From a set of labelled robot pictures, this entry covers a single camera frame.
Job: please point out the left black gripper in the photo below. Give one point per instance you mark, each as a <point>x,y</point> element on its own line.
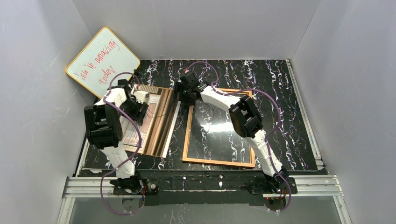
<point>141,109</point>

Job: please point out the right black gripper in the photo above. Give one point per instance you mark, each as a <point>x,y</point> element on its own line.
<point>180,92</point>

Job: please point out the printed photo of plant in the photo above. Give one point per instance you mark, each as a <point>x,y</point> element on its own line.
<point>158,123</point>

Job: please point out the transparent acrylic sheet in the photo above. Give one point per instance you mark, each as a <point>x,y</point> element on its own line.
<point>216,136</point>

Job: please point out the orange wooden picture frame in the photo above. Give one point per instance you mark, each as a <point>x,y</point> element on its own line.
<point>216,162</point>

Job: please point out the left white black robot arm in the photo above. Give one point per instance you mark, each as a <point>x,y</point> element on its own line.
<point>103,126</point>

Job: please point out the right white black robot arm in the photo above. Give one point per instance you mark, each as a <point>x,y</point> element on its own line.
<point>245,118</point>

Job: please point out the whiteboard with red writing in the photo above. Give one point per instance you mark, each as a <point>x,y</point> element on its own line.
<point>100,60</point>

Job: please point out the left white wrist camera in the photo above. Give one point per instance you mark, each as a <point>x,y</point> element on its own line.
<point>141,96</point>

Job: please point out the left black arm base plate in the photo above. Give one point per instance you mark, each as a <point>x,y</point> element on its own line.
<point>132,186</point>

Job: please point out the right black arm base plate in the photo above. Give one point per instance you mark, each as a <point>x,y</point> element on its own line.
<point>260,185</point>

